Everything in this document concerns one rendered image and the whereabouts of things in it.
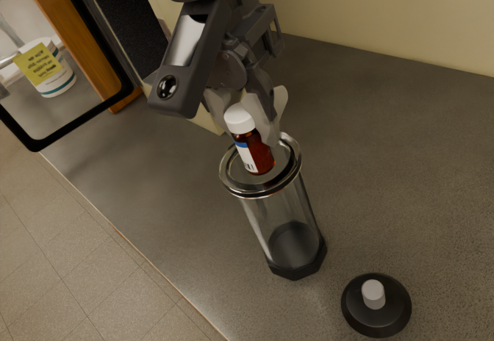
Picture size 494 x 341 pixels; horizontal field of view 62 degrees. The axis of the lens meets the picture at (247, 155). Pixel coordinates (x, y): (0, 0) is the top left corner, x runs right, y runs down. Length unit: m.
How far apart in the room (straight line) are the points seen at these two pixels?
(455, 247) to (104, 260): 1.82
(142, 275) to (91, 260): 0.34
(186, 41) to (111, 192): 0.63
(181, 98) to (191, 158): 0.57
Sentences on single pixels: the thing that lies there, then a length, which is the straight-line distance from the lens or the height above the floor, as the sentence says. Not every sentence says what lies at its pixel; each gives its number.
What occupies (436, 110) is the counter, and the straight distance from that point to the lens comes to 0.89.
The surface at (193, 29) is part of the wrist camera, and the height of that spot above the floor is 1.36.
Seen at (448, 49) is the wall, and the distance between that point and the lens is 1.01.
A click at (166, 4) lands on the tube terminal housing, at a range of 0.80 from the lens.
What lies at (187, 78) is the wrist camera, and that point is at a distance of 0.37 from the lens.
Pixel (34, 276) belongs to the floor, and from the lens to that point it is 2.47.
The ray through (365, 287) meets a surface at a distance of 0.58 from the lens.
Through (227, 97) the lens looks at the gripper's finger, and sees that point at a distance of 0.48.
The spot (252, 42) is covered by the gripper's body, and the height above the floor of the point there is 1.33.
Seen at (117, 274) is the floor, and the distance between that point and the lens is 2.15.
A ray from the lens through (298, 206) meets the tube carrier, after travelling 0.55.
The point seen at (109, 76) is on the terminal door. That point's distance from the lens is 1.13.
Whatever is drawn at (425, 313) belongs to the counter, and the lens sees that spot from 0.64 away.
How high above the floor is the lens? 1.52
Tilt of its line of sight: 42 degrees down
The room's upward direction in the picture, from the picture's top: 23 degrees counter-clockwise
